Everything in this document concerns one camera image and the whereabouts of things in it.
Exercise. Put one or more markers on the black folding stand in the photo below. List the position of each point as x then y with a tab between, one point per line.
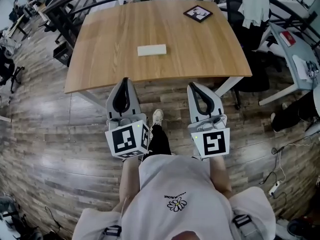
15	76

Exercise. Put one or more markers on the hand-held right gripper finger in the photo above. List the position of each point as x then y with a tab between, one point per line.
193	110
217	106

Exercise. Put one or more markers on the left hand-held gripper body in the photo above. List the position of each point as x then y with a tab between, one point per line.
125	140

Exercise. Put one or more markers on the person's left forearm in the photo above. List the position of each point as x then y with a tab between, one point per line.
128	179

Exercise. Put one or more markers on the white garment on chair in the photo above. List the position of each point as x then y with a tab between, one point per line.
253	6

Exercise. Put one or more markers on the black plastic crate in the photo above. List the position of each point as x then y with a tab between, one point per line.
62	54

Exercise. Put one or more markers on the white power strip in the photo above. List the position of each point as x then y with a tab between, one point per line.
274	188

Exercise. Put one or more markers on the black office chair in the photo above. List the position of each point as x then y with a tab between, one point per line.
250	41

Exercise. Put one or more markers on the black framed deer picture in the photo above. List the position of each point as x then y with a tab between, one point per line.
198	13

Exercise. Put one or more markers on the person's white shirt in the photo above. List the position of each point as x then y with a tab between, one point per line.
175	181

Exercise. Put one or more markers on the white table leg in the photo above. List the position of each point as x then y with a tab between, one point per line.
90	99
228	85

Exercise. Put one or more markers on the person's black trouser leg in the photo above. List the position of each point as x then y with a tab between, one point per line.
159	141

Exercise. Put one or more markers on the grey side desk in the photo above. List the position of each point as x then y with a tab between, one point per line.
300	66

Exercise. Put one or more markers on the white paper stack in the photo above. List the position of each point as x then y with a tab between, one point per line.
299	67

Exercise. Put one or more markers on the red book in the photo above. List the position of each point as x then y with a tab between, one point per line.
287	38

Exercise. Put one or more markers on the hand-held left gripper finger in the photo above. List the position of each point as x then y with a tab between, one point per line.
135	106
110	109

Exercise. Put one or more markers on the person's right forearm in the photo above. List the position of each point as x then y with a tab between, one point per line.
221	176

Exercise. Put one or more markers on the white glasses case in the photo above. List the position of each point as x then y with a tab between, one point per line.
151	50

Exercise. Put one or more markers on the person's white shoe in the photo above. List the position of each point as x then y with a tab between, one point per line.
157	116

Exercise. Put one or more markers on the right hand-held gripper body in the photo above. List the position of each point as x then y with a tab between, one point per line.
215	141

